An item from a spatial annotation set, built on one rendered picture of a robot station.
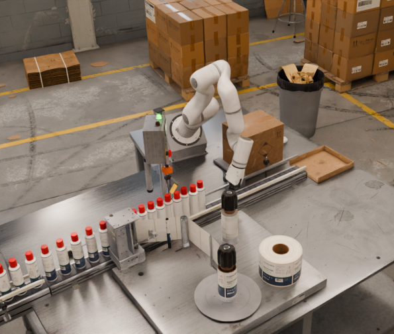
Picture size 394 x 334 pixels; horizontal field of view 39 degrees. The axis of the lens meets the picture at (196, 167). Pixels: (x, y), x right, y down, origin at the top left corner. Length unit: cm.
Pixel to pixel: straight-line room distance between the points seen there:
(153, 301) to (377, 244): 120
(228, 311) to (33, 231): 126
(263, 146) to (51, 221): 133
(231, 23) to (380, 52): 169
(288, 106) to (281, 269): 297
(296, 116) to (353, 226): 243
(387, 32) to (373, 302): 371
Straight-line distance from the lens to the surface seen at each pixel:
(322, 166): 364
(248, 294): 265
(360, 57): 651
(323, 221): 318
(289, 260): 262
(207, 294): 265
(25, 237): 325
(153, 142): 275
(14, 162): 564
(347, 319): 352
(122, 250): 275
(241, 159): 308
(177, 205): 297
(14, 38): 805
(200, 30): 615
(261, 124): 348
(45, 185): 519
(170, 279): 275
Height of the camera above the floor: 278
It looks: 33 degrees down
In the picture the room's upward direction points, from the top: 3 degrees counter-clockwise
